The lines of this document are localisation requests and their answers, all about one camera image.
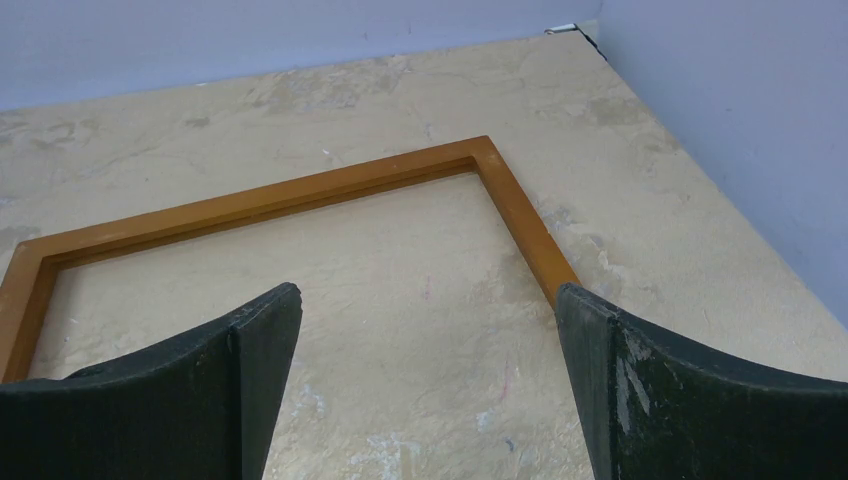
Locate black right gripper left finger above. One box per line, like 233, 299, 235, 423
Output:
1, 283, 302, 479

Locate orange wooden picture frame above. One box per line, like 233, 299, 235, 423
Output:
1, 136, 578, 383

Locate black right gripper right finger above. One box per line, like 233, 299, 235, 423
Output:
555, 283, 847, 479

